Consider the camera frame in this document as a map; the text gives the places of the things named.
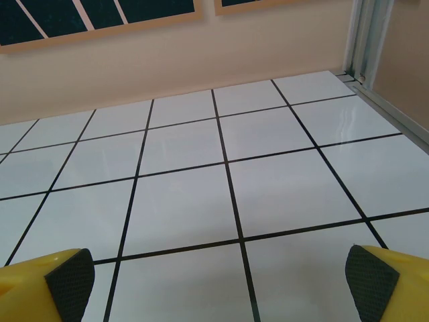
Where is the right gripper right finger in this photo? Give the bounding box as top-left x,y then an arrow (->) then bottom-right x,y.
345,244 -> 429,322

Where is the aluminium side rail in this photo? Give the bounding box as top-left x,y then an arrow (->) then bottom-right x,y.
336,72 -> 429,154

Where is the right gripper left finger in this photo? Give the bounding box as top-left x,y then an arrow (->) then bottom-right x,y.
0,248 -> 96,322

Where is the aluminium corner post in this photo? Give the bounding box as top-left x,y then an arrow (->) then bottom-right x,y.
343,0 -> 385,83

